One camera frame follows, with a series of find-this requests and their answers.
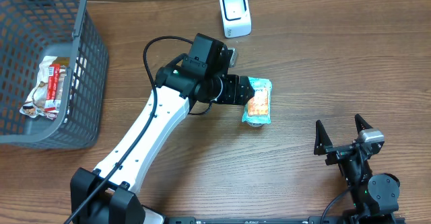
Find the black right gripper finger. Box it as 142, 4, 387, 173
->
314, 120, 333, 155
354, 114, 372, 138

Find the teal snack packet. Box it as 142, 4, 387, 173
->
242, 77, 273, 124

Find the green lid jar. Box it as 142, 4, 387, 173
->
247, 122, 263, 127

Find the red snack stick packet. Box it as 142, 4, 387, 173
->
44, 64, 61, 112

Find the brown cookie bag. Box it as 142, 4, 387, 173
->
20, 56, 69, 120

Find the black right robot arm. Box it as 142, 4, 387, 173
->
314, 114, 405, 223

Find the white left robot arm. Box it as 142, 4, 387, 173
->
66, 34, 255, 224

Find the grey plastic mesh basket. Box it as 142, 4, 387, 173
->
1, 0, 109, 149

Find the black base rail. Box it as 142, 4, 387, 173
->
164, 216, 406, 224

